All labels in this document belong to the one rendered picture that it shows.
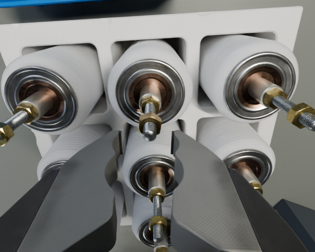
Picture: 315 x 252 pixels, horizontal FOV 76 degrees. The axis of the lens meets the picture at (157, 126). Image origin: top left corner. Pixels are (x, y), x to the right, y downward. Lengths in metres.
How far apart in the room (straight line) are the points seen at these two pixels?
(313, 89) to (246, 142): 0.36
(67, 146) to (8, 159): 0.42
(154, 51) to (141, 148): 0.12
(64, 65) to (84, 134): 0.12
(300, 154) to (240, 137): 0.44
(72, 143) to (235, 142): 0.22
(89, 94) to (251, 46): 0.18
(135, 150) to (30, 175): 0.48
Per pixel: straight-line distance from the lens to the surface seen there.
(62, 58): 0.25
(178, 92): 0.22
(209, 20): 0.29
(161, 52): 0.22
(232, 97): 0.24
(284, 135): 0.65
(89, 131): 0.33
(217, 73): 0.24
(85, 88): 0.24
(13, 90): 0.26
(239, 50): 0.24
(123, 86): 0.22
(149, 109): 0.17
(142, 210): 0.35
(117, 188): 0.41
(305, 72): 0.59
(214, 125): 0.33
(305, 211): 0.86
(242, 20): 0.30
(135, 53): 0.22
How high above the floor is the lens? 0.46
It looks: 62 degrees down
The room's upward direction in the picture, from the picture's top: 177 degrees clockwise
